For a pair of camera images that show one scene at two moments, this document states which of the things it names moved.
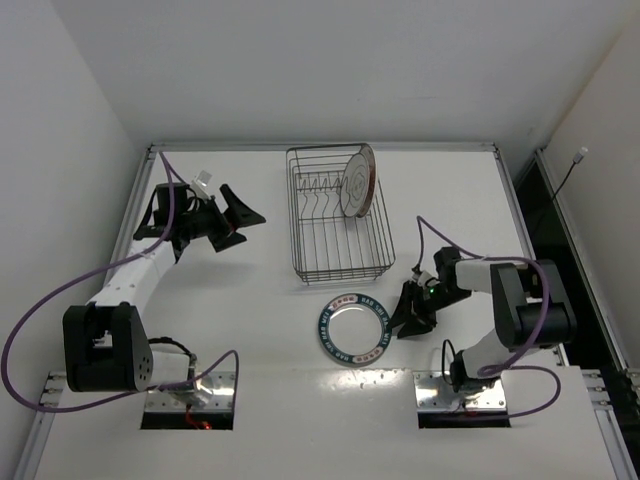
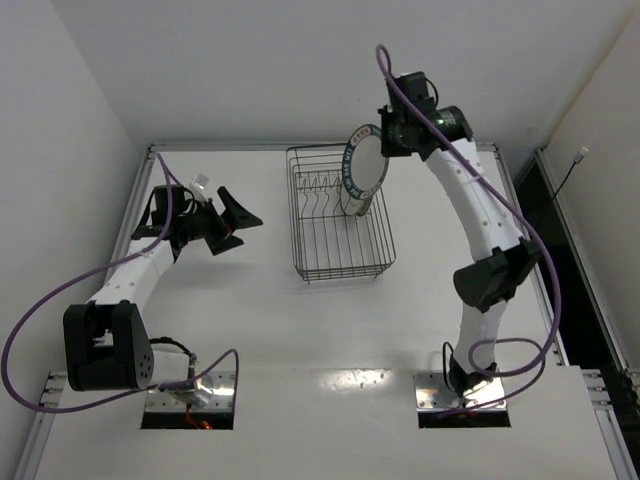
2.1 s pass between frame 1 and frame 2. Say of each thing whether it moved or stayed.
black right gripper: moved
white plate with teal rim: moved
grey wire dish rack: stayed
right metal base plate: stayed
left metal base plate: stayed
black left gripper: stayed
